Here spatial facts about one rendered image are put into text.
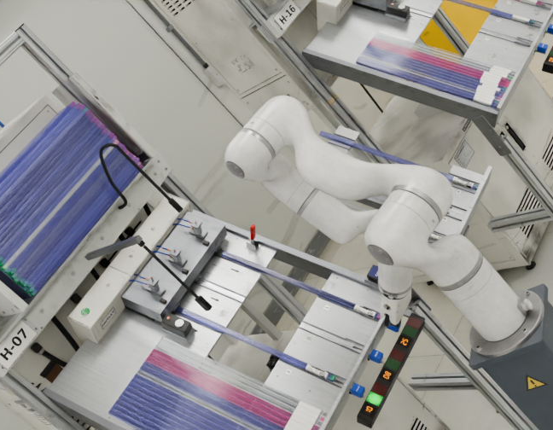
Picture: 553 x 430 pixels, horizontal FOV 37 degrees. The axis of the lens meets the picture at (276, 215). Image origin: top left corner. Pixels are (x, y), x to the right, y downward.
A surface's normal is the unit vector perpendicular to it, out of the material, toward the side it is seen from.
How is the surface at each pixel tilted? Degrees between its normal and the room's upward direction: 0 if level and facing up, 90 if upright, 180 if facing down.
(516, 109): 90
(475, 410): 0
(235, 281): 42
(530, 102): 90
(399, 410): 90
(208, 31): 90
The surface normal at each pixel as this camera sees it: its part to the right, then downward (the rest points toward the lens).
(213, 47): -0.49, 0.70
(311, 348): -0.10, -0.63
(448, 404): -0.65, -0.68
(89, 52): 0.58, -0.18
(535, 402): -0.27, 0.61
